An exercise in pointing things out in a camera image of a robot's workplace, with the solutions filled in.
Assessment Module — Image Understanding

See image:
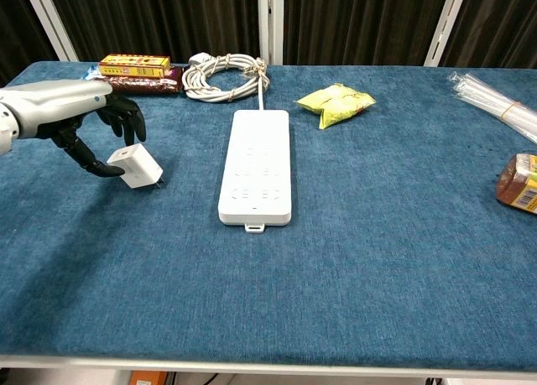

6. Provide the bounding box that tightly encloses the dark pleated curtain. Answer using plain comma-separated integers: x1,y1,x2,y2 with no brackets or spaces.
0,0,537,88

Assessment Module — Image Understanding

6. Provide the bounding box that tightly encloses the coiled white power cable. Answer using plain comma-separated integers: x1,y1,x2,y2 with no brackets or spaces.
183,52,270,112

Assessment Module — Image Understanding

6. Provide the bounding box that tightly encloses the yellow green snack bag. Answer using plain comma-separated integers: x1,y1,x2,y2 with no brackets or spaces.
294,83,377,130

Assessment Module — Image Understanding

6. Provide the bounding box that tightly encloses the blue table cloth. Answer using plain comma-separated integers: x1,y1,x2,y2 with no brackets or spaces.
0,60,537,372

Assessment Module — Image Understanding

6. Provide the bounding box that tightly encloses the clear wrapped straws bundle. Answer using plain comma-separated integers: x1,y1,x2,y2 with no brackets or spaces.
446,70,537,145

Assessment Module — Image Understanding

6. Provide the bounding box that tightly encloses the tea bottle yellow label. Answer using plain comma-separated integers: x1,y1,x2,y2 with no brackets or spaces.
495,152,537,216

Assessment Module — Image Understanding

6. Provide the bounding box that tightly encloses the yellow red snack box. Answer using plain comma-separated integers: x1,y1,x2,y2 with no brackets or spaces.
98,54,172,80

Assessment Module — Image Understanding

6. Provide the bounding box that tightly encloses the brown snack package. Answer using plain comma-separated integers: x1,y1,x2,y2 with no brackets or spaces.
81,64,185,96

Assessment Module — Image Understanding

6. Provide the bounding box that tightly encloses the white power adapter plug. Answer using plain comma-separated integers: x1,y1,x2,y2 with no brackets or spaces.
107,143,164,190

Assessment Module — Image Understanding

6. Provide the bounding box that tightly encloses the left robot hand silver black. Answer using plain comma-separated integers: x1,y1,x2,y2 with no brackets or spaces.
0,79,147,179

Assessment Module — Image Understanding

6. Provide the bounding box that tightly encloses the white power strip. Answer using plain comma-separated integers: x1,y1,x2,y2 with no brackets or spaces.
217,109,294,234

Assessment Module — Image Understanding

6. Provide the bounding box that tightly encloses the white frame post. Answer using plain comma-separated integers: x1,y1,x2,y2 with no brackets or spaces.
257,0,285,65
20,0,80,62
423,0,471,67

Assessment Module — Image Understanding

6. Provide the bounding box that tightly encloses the orange box under table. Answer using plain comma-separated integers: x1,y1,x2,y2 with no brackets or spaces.
128,370,169,385

